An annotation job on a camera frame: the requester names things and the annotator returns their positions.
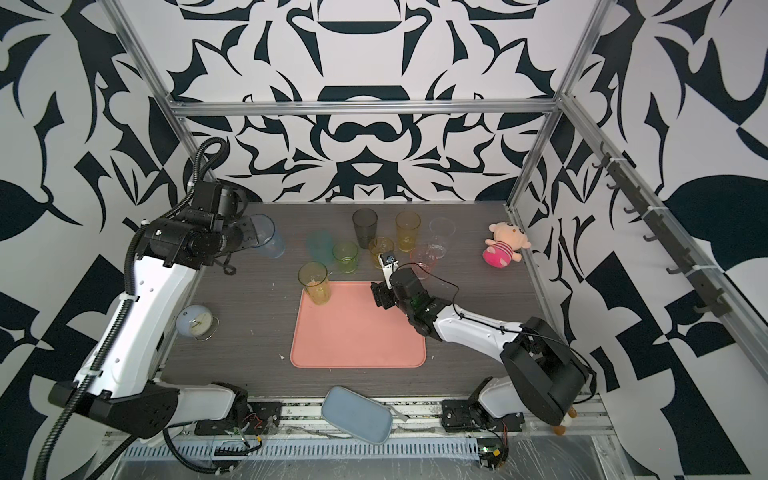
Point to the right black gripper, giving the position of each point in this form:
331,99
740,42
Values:
383,295

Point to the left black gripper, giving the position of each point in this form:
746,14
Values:
245,224

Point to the pink plastic tray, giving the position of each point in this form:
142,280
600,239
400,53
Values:
351,332

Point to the tall blue glass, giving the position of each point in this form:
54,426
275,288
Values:
269,242

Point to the tall yellow-green glass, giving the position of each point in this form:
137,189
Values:
314,278

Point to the tall dark grey glass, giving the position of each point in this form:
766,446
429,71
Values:
365,222

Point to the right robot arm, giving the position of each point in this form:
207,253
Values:
544,375

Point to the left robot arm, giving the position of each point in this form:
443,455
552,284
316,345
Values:
115,386

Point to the short yellow glass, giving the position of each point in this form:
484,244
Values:
380,245

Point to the short pink glass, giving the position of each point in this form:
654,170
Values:
423,261

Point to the short green glass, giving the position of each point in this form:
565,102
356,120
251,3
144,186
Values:
346,256

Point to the tall amber glass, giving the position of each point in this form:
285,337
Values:
407,224

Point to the teal dotted glass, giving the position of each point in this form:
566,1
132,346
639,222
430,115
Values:
320,246

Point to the tall clear glass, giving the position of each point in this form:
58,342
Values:
441,230

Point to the white alarm clock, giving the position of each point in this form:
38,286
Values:
196,322

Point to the pink plush pig toy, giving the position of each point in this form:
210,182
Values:
505,245

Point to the brown white plush toy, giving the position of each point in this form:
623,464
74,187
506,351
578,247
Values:
566,422

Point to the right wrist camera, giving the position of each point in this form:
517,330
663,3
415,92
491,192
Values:
389,264

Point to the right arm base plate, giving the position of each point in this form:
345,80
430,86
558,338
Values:
465,416

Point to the white slotted cable duct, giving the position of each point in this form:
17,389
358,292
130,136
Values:
335,449

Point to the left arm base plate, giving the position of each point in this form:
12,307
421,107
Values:
258,418

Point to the black wall hook rail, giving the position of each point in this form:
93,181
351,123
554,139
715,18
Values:
665,230

